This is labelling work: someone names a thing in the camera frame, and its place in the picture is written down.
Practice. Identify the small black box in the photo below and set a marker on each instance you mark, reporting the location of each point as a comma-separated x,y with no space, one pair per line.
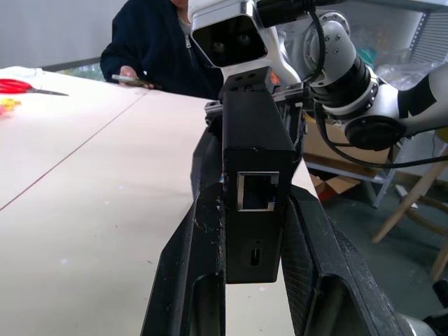
255,133

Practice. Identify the person's bare hand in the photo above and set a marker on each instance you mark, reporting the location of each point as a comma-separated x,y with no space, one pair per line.
129,72

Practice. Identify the grey metal shelf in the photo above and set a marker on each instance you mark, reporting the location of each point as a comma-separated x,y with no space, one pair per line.
428,35

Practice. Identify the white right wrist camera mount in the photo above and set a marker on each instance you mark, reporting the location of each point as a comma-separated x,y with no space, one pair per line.
227,38

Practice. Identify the white crumpled plastic bag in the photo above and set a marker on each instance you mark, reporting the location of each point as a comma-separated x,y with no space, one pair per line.
21,71

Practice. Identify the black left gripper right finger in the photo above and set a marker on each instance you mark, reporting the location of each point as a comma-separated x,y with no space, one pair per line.
336,280

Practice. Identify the small yellow item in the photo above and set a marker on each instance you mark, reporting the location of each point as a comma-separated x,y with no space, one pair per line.
8,102

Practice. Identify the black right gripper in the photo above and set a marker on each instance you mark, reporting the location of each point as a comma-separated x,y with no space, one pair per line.
250,80

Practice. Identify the silver robot body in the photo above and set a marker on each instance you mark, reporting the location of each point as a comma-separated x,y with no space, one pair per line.
416,327

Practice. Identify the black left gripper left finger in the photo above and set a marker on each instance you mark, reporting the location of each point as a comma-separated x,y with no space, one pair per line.
185,266

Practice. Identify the light wooden chair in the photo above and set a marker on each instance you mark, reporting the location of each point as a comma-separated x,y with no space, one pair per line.
402,206

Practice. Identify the person in dark jacket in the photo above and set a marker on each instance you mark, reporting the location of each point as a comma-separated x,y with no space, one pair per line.
154,45

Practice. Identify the open cardboard box with red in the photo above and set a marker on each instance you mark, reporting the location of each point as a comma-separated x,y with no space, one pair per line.
332,185

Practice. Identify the dark smartphone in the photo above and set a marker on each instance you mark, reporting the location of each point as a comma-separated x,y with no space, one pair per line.
134,81

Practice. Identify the clear plastic bags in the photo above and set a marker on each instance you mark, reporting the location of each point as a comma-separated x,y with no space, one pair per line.
392,59

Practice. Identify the brown cardboard box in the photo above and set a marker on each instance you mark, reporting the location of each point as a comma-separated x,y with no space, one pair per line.
332,140

